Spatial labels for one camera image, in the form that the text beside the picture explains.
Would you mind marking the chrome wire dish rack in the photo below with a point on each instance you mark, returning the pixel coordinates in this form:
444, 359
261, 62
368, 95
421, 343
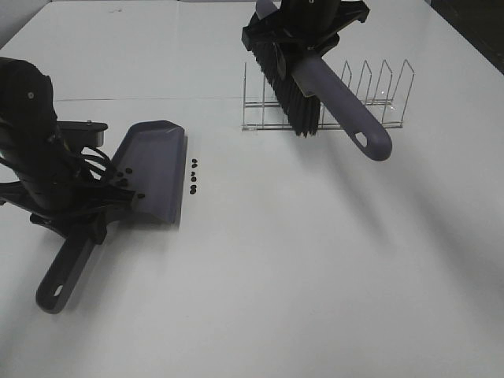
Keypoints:
383, 92

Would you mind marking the purple plastic dustpan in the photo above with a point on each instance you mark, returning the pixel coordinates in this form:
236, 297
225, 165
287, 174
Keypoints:
148, 188

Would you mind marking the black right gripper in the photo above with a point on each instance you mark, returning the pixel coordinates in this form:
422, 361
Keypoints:
309, 25

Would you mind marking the purple brush black bristles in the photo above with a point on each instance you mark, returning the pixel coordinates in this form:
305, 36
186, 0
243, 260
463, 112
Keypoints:
304, 84

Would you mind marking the pile of coffee beans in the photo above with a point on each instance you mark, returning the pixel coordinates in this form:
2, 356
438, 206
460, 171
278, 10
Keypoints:
193, 181

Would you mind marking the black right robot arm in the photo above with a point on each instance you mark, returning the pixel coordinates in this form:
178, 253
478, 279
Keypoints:
297, 27

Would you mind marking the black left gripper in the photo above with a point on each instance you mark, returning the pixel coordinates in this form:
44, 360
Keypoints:
56, 165

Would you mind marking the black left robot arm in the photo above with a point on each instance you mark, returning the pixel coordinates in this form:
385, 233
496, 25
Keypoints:
26, 94

